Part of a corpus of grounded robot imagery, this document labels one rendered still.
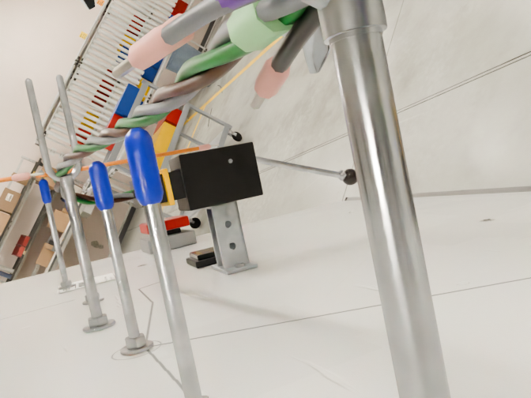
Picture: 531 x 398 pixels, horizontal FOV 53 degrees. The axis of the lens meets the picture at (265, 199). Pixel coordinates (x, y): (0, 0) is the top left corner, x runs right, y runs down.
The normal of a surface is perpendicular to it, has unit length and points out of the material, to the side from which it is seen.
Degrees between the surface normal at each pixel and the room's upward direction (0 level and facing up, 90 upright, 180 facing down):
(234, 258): 88
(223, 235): 88
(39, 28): 90
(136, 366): 54
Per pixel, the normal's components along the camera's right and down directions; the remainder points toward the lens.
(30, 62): 0.43, -0.14
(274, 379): -0.20, -0.98
